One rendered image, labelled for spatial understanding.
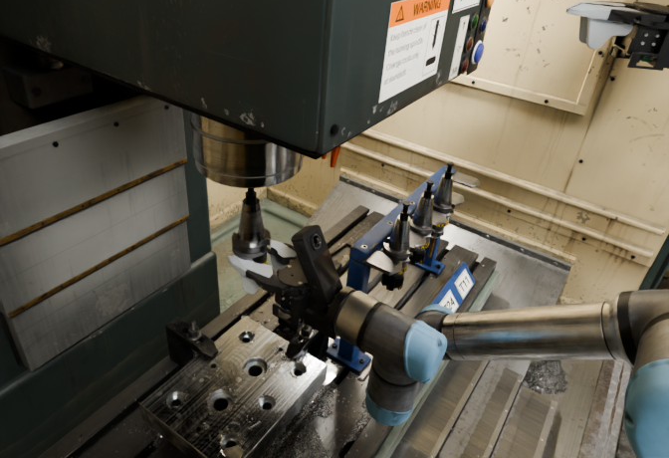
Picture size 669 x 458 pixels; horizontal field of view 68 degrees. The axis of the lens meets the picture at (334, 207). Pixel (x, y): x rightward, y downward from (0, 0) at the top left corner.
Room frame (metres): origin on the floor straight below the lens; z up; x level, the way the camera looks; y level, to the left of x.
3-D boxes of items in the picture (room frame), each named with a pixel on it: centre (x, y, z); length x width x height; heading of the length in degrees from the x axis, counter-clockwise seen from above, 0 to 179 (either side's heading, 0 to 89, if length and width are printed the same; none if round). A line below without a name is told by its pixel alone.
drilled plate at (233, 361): (0.63, 0.16, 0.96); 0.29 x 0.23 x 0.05; 149
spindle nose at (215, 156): (0.65, 0.13, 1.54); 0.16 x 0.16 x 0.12
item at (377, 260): (0.77, -0.11, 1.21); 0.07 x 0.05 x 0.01; 59
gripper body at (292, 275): (0.58, 0.02, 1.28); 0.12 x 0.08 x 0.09; 59
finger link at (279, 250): (0.66, 0.09, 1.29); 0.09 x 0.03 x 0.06; 45
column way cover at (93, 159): (0.88, 0.51, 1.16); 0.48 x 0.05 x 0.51; 149
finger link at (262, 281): (0.59, 0.08, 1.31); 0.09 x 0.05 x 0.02; 72
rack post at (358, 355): (0.80, -0.06, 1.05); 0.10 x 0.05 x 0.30; 59
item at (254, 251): (0.65, 0.13, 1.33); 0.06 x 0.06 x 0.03
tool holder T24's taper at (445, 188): (1.01, -0.25, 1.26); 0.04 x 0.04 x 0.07
